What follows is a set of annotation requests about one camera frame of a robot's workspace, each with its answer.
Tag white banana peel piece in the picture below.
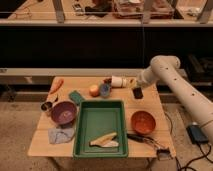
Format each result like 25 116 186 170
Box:
101 140 119 148

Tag clear plastic container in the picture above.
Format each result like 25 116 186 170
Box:
112 0 174 19

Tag wooden table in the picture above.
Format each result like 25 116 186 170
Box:
28 77 176 157

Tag black power adapter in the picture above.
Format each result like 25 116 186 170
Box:
186 125 209 144

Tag orange bowl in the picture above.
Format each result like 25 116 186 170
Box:
131 111 156 135

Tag black box on shelf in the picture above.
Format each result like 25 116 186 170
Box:
186 54 213 82

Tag grey blue cloth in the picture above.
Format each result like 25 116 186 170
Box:
48 128 75 144

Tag yellow corn cob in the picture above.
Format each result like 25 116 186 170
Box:
89 132 117 147

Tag purple bowl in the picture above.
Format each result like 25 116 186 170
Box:
51 101 77 125

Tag teal sponge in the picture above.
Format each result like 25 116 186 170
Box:
69 90 85 106

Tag green plastic tray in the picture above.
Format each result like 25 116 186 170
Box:
73 100 128 158

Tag peach apple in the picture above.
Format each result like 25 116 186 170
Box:
89 85 100 97

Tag white cup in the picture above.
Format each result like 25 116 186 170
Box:
111 76 127 88

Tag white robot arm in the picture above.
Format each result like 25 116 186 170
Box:
129 55 213 145

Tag orange carrot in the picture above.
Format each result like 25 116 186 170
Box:
49 79 64 94

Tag blue small cup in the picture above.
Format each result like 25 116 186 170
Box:
99 83 111 98

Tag small metal cup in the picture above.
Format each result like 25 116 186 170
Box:
41 101 53 116

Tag black eraser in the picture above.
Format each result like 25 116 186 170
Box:
132 87 143 99

